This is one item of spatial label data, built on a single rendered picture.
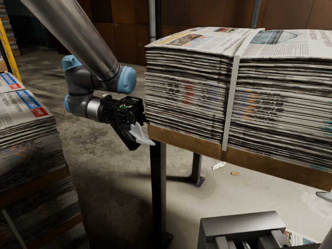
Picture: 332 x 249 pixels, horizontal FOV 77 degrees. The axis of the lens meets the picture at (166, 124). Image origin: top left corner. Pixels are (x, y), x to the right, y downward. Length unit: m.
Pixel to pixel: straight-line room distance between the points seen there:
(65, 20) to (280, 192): 1.53
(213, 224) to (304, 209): 1.27
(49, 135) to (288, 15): 3.46
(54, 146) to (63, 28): 0.36
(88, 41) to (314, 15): 3.43
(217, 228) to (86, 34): 0.42
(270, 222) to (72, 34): 0.48
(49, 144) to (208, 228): 0.49
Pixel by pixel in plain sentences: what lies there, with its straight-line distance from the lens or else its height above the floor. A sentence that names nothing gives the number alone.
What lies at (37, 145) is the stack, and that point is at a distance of 0.68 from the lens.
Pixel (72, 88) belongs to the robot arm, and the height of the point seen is 0.87.
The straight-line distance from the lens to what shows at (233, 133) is 0.42.
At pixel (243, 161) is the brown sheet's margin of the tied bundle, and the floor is 0.81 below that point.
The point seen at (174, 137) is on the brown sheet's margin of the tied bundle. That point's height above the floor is 0.82.
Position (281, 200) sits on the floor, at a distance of 1.61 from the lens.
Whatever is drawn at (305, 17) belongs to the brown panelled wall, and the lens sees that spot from 3.70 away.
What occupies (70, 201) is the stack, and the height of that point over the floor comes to 0.50.
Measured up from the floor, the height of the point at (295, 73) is 1.00.
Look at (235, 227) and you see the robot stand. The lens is 0.39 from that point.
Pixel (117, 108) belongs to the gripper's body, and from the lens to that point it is 0.57.
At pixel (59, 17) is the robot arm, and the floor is 1.07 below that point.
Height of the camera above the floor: 1.08
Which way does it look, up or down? 29 degrees down
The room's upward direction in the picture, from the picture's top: straight up
